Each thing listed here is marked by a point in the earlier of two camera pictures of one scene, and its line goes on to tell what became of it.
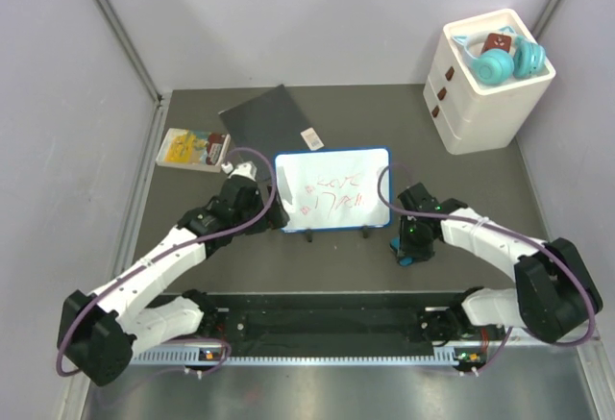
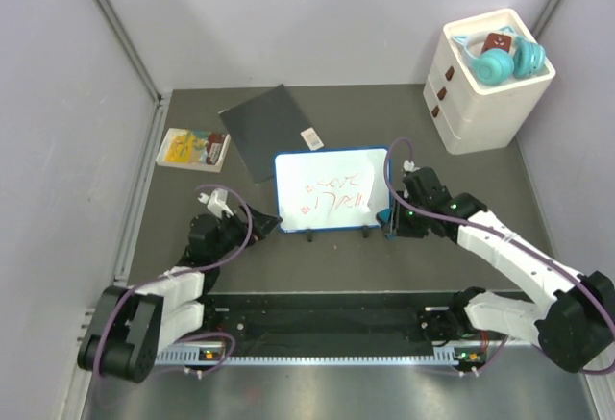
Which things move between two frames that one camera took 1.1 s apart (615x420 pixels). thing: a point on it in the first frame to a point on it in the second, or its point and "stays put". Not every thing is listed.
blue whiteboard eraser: [403, 260] to [385, 220]
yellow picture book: [193, 149] stays put
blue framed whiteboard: [332, 188] stays put
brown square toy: [497, 41] stays put
